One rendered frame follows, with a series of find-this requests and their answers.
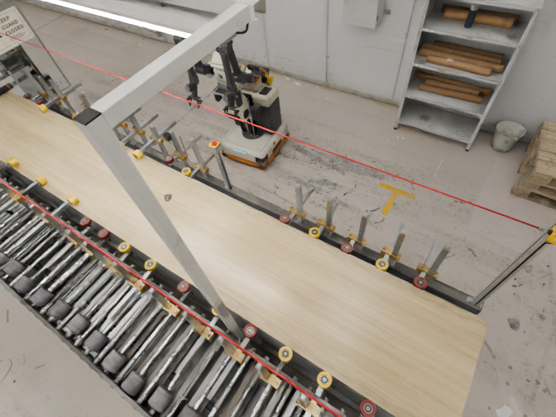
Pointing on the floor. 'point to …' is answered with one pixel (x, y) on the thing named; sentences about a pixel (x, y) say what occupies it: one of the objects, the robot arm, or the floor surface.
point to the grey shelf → (429, 23)
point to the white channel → (183, 62)
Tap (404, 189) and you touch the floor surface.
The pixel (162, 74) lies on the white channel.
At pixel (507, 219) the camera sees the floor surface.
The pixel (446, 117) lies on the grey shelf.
